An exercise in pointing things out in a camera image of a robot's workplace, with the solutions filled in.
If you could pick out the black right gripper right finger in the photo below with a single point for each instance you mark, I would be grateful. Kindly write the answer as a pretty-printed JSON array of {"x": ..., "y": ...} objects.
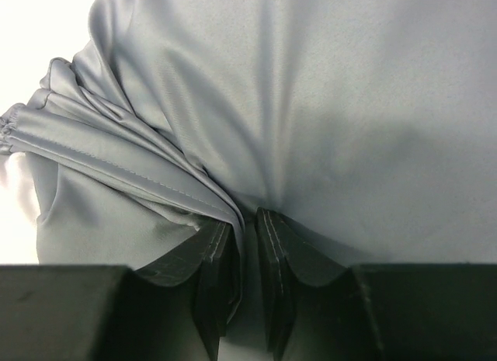
[{"x": 316, "y": 309}]

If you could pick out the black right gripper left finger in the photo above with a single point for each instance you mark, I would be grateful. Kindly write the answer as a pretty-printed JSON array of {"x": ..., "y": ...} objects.
[{"x": 175, "y": 308}]

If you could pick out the grey pillowcase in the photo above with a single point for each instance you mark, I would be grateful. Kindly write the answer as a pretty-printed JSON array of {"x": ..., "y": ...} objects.
[{"x": 369, "y": 124}]

